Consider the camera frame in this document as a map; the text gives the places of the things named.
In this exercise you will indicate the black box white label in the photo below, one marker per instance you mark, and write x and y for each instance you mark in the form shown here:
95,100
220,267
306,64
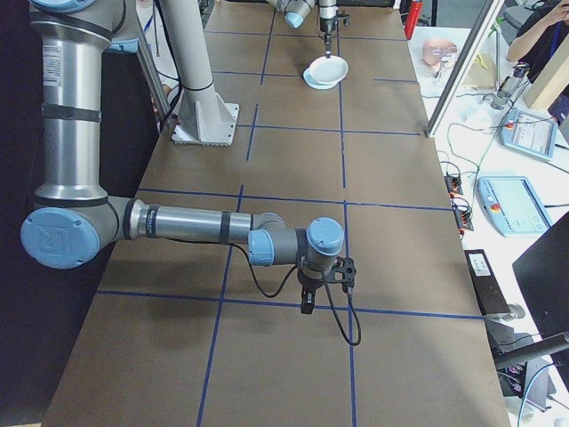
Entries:
486,289

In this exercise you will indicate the glass bottle black cap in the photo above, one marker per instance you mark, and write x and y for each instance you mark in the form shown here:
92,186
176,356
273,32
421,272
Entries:
511,84

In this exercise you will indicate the black monitor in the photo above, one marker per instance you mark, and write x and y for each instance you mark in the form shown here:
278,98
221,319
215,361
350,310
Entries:
549,276

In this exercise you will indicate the black frame cover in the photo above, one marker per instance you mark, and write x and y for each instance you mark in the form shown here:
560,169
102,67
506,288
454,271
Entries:
18,155

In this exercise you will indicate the person in black shirt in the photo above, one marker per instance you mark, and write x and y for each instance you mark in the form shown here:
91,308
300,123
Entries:
540,58

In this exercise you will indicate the light wooden panel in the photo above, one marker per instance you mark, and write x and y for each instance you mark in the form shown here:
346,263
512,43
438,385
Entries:
553,84

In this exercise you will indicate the white crumpled tissue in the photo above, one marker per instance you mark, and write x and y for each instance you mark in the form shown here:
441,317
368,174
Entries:
479,119

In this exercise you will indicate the grey office chair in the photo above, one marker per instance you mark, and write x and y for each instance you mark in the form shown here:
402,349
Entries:
515,15

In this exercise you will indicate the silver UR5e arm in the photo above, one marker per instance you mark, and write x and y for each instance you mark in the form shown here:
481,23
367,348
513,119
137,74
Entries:
295,9
71,111

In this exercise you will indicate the light blue teach pendant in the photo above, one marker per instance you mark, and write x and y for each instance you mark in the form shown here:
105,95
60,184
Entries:
529,135
511,204

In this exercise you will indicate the red cylinder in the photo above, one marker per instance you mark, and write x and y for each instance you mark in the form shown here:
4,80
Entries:
414,18

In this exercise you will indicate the metal frame bar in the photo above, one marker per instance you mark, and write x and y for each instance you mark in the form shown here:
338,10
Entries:
151,75

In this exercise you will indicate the white plate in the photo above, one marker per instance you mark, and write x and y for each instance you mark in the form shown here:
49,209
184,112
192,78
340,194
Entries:
329,70

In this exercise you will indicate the black orange connector block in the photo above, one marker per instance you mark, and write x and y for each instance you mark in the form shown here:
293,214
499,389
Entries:
463,219
454,182

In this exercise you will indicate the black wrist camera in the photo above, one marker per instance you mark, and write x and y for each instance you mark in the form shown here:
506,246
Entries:
346,269
343,18

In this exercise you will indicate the black tube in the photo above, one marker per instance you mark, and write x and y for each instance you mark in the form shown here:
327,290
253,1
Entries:
529,351

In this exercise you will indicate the light blue plate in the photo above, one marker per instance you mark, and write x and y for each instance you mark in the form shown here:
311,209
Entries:
309,79

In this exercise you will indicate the silver clamp knob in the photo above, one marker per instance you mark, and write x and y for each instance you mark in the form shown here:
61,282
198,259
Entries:
515,310

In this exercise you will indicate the white pedestal column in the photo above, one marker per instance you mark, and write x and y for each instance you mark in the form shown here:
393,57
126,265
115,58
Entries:
191,53

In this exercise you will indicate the aluminium profile post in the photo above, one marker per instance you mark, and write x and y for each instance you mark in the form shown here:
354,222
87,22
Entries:
461,66

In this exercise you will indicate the person in white shirt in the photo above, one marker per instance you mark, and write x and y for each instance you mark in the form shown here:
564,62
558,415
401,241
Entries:
165,55

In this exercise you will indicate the pink bowl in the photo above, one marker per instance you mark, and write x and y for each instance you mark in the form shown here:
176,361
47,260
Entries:
430,51

